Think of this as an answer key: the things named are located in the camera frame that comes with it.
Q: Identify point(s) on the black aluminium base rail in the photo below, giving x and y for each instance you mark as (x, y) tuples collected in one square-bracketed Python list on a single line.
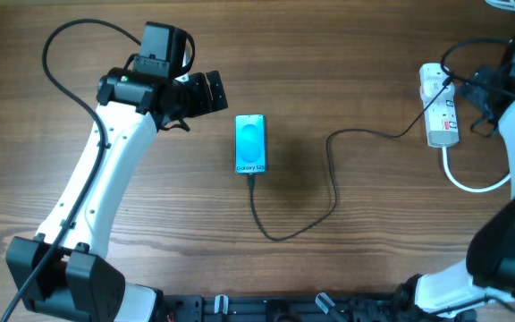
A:
[(223, 308)]

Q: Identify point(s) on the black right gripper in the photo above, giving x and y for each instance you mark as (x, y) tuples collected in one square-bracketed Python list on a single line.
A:
[(475, 92)]

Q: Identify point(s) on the blue screen smartphone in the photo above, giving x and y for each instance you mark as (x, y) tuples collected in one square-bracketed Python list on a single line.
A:
[(250, 144)]

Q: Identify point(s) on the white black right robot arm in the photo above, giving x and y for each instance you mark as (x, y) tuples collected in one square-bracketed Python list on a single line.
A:
[(487, 274)]

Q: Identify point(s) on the white power strip socket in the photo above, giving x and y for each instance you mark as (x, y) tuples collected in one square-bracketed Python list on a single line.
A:
[(439, 110)]

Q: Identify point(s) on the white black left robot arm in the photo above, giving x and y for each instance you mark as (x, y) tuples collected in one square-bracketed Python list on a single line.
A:
[(62, 271)]

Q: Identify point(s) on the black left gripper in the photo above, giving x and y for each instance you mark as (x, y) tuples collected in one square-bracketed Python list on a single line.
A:
[(201, 104)]

